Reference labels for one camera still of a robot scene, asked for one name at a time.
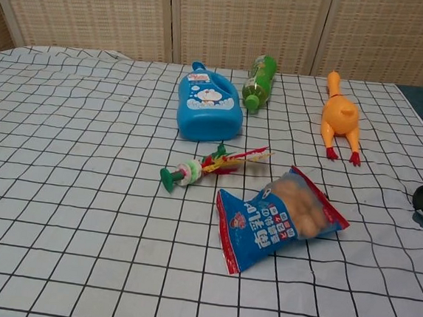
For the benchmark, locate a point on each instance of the colourful feather shuttlecock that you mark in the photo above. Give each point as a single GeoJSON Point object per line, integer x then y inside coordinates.
{"type": "Point", "coordinates": [192, 171]}

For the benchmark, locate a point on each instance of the blue detergent bottle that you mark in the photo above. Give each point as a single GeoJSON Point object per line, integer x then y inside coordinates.
{"type": "Point", "coordinates": [207, 121]}

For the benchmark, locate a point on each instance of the blue red snack bag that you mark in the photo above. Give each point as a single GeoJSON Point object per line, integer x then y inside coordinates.
{"type": "Point", "coordinates": [265, 226]}

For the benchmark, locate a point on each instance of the green plastic drink bottle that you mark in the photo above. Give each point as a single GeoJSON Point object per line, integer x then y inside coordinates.
{"type": "Point", "coordinates": [260, 81]}

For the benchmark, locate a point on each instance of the white black checked tablecloth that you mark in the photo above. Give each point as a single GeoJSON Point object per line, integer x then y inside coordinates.
{"type": "Point", "coordinates": [82, 191]}

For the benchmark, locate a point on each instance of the orange rubber chicken toy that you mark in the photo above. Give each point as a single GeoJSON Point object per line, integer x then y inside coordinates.
{"type": "Point", "coordinates": [339, 116]}

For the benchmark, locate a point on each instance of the woven bamboo folding screen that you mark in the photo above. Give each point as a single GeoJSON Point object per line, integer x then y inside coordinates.
{"type": "Point", "coordinates": [245, 20]}

